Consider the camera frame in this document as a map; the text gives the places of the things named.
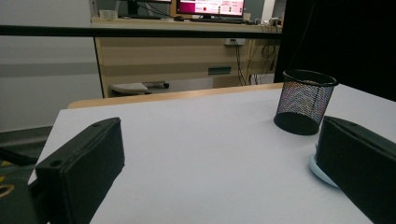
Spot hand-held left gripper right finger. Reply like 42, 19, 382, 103
314, 115, 396, 224

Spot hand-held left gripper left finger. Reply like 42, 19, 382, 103
35, 117, 126, 224

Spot light blue hairbrush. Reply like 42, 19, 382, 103
308, 154, 340, 189

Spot black mesh pen holder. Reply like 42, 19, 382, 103
273, 68, 340, 136

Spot grey office chair base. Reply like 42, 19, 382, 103
109, 80, 171, 96

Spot black curtain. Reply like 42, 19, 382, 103
274, 0, 396, 102

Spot white tabletop board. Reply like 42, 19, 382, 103
27, 83, 396, 224

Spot light wooden desk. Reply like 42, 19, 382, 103
91, 16, 284, 99

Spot black horizontal bar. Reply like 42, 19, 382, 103
0, 24, 284, 40

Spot dark computer monitor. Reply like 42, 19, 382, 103
120, 0, 173, 20

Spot white power strip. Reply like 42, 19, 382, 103
223, 38, 247, 47

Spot black keyboard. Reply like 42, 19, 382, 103
190, 17, 247, 24

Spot lit computer monitor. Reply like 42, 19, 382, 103
176, 0, 247, 18

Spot black cables under desk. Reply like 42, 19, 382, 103
233, 39, 278, 86

